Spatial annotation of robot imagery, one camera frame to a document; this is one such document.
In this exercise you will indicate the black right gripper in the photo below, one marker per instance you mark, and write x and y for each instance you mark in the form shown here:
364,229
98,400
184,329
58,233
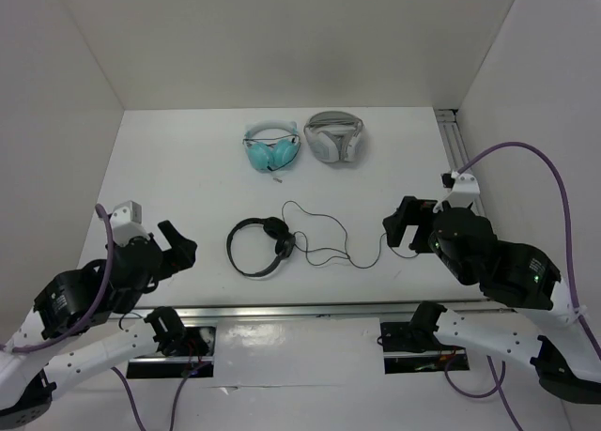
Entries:
413,210

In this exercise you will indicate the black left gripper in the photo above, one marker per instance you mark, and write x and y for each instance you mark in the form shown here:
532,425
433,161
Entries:
184,254

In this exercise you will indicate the black wired headphones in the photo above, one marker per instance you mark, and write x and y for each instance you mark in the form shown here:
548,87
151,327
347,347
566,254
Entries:
286,242

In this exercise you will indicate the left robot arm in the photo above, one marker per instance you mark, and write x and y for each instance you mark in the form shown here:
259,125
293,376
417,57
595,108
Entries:
30,382

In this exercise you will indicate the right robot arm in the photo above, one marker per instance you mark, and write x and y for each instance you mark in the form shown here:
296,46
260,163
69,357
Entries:
519,278

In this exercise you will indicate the grey white headphones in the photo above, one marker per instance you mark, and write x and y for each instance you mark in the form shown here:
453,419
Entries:
334,136

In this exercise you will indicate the teal headphones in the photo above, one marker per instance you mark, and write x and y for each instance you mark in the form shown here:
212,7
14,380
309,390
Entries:
272,154

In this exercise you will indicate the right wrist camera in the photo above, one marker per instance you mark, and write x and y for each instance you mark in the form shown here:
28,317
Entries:
462,191

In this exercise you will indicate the aluminium rail right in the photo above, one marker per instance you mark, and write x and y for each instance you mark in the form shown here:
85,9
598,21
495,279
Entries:
455,149

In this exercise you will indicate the aluminium rail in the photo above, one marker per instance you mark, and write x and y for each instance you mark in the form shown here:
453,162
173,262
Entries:
455,149
301,311

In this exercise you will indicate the aluminium rail front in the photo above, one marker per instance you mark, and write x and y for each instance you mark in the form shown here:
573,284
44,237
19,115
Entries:
301,311

